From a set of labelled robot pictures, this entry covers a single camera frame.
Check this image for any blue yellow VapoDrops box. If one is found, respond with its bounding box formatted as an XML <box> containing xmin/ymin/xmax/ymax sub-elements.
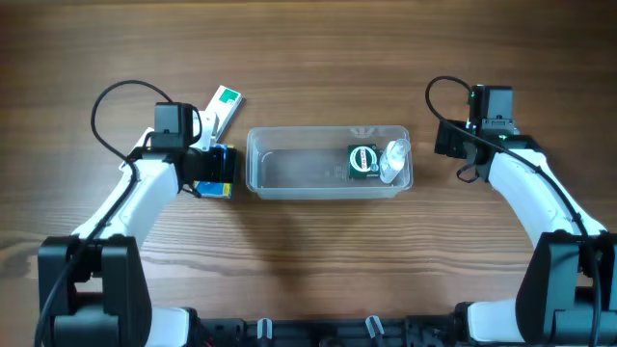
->
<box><xmin>192</xmin><ymin>144</ymin><xmax>240</xmax><ymax>199</ymax></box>

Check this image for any clear spray bottle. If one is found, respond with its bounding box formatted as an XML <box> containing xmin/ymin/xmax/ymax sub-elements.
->
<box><xmin>380</xmin><ymin>139</ymin><xmax>411</xmax><ymax>184</ymax></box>

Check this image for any clear plastic container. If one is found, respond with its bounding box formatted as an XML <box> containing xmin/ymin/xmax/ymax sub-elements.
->
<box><xmin>246</xmin><ymin>125</ymin><xmax>414</xmax><ymax>200</ymax></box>

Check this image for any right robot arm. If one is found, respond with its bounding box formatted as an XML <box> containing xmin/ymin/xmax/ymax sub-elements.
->
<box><xmin>435</xmin><ymin>85</ymin><xmax>616</xmax><ymax>346</ymax></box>

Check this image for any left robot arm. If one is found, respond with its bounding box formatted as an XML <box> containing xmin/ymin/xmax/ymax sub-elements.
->
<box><xmin>34</xmin><ymin>102</ymin><xmax>237</xmax><ymax>346</ymax></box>

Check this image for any white medicine box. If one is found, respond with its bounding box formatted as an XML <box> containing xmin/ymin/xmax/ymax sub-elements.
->
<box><xmin>118</xmin><ymin>127</ymin><xmax>154</xmax><ymax>172</ymax></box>

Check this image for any white box green corner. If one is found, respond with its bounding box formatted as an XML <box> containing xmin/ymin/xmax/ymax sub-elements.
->
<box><xmin>205</xmin><ymin>85</ymin><xmax>243</xmax><ymax>142</ymax></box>

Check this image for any right black cable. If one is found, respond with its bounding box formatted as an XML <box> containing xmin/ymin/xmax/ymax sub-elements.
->
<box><xmin>424</xmin><ymin>75</ymin><xmax>604</xmax><ymax>347</ymax></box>

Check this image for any black cable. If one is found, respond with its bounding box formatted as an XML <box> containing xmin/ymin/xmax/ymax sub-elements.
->
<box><xmin>33</xmin><ymin>79</ymin><xmax>174</xmax><ymax>347</ymax></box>
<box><xmin>424</xmin><ymin>75</ymin><xmax>604</xmax><ymax>347</ymax></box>

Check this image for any left black cable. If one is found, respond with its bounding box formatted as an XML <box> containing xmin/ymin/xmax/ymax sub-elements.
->
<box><xmin>33</xmin><ymin>79</ymin><xmax>174</xmax><ymax>347</ymax></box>

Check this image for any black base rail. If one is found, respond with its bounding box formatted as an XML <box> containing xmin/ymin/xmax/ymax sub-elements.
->
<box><xmin>188</xmin><ymin>315</ymin><xmax>465</xmax><ymax>347</ymax></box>

